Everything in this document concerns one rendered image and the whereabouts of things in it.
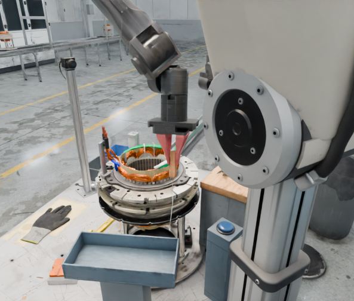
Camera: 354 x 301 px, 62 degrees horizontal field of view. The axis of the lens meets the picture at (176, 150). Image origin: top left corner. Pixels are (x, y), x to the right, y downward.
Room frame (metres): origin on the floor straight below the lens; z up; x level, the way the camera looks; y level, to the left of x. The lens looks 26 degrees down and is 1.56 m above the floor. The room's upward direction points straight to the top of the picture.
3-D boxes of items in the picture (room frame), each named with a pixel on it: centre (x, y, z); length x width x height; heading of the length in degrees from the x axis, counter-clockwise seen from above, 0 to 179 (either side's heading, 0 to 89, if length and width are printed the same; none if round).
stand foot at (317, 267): (1.52, -0.85, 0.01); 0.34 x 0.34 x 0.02
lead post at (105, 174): (0.79, 0.22, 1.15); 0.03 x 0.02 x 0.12; 144
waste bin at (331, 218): (1.86, -1.20, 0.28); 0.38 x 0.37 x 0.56; 68
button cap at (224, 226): (0.62, -0.13, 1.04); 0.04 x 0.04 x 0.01
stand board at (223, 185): (0.84, -0.21, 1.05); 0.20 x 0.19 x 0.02; 147
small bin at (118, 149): (1.48, 0.31, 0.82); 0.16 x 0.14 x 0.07; 69
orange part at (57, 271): (0.71, 0.38, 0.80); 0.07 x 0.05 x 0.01; 3
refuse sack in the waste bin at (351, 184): (1.86, -1.20, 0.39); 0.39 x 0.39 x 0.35
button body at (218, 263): (0.62, -0.13, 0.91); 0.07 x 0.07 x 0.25; 48
